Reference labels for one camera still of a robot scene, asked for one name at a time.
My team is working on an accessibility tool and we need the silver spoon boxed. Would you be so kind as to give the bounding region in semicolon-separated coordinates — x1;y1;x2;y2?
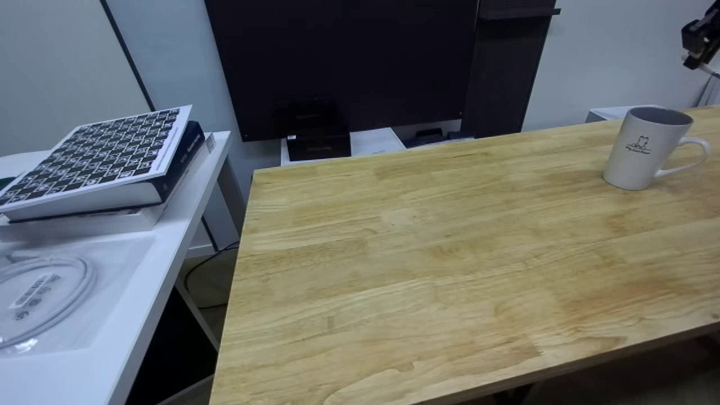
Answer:
682;53;720;79

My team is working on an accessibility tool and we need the white mug with black print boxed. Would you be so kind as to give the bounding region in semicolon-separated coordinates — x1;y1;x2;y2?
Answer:
603;106;712;191

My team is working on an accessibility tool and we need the black perforated panel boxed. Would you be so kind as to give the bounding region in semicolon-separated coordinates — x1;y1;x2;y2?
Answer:
461;0;561;139

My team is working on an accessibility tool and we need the large black monitor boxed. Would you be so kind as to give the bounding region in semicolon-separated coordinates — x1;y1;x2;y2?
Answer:
204;0;480;142

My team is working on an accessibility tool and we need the black box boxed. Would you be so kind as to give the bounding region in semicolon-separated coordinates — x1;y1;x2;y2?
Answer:
286;134;352;163

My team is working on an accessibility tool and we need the dark blue book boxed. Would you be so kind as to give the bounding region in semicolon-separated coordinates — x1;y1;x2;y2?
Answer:
3;120;206;222

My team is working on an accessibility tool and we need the white side table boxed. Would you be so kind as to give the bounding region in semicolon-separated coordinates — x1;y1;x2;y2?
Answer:
0;130;246;405

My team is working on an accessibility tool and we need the black and white calibration board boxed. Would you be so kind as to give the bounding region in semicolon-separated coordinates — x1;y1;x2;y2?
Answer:
0;105;193;214

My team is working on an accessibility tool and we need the black cable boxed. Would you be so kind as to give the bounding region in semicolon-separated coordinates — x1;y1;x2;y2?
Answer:
183;241;241;311

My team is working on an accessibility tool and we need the bagged coil of white cable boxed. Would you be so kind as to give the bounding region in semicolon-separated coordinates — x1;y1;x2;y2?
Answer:
0;235;157;356

